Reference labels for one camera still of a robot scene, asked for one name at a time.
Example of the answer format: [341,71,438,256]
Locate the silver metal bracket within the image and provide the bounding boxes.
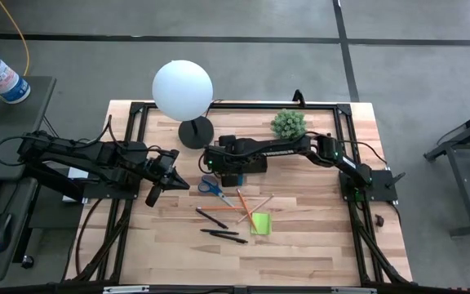
[331,286,378,294]
[103,285,151,294]

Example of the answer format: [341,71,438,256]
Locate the black aluminium table frame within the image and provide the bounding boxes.
[61,100,414,287]

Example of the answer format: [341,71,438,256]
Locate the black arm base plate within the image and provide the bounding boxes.
[339,169,400,203]
[82,165,142,201]

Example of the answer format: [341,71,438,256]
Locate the black pen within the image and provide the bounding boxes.
[195,207,229,230]
[209,231,249,245]
[200,228,240,236]

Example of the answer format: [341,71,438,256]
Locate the white box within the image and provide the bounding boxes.
[62,166,91,204]

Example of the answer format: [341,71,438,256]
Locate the blue-handled scissors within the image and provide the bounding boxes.
[197,175,237,208]

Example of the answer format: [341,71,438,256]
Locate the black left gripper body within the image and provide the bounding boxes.
[143,147,181,208]

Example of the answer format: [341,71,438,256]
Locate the black side desk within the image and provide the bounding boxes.
[0,75,57,283]

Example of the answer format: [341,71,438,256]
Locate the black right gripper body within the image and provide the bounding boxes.
[204,134,265,188]

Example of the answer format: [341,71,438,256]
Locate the black clamp mount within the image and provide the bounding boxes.
[291,88,307,109]

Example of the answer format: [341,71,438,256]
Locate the white globe table lamp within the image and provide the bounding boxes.
[152,60,215,150]

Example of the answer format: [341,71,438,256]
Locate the black metal cart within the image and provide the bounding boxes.
[423,102,470,238]

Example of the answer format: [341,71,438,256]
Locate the yellow cable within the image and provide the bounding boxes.
[0,0,30,78]

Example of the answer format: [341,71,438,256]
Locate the light tan pencil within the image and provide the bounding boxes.
[236,194,276,225]

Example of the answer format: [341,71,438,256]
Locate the green sticky note pad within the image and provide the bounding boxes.
[250,212,273,236]

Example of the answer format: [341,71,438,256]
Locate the green potted plant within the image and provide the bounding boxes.
[270,108,308,140]

